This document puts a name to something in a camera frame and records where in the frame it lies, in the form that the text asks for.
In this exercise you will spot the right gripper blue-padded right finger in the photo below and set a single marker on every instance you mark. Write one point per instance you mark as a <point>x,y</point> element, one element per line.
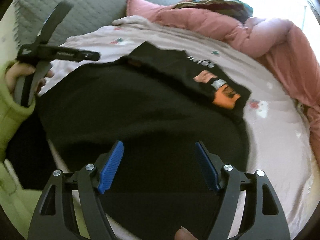
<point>263,216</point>

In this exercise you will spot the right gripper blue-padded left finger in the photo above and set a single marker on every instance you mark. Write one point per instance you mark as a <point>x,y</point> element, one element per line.
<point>54,216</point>

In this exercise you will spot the black sweater with orange cuffs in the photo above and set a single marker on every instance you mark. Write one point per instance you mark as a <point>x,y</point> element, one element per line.
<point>159,104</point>

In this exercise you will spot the person's left hand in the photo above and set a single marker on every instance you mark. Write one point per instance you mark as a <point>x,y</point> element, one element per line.
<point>22,69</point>

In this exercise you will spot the person's right hand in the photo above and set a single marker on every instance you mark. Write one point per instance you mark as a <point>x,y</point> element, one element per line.
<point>184,234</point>

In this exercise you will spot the grey quilted headboard cushion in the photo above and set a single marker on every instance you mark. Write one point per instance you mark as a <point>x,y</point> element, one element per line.
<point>86,16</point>

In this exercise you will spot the beige strawberry bear bedsheet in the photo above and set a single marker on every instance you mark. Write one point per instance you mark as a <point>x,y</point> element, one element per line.
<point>278,131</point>

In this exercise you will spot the pink quilted duvet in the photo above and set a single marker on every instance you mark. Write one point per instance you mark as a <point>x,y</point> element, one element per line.
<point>279,45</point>

